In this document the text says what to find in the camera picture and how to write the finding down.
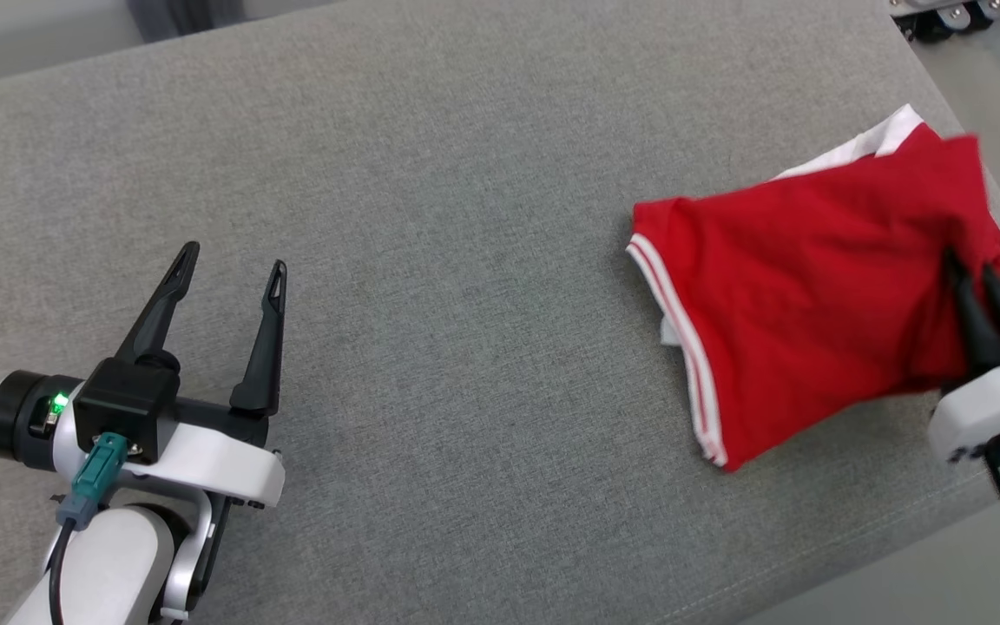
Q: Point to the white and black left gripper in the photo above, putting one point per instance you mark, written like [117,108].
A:
[213,460]

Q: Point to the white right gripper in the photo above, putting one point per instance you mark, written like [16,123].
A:
[986,404]

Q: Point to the red garment with white stripes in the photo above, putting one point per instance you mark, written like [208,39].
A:
[795,295]

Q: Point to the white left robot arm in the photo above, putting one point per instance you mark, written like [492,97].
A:
[109,564]

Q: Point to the black base with caster wheels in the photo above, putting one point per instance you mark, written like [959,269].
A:
[943,19]

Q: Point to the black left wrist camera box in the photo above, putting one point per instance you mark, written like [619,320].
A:
[122,399]

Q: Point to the grey metal double frame post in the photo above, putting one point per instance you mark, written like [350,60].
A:
[187,17]

